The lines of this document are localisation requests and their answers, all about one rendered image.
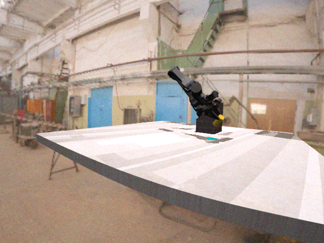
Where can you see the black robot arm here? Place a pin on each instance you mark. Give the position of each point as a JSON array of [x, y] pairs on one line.
[[192, 88]]

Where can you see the yellow cylinder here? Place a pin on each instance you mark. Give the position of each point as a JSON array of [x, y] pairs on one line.
[[217, 122]]

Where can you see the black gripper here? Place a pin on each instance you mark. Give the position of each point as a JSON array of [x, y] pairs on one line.
[[211, 109]]

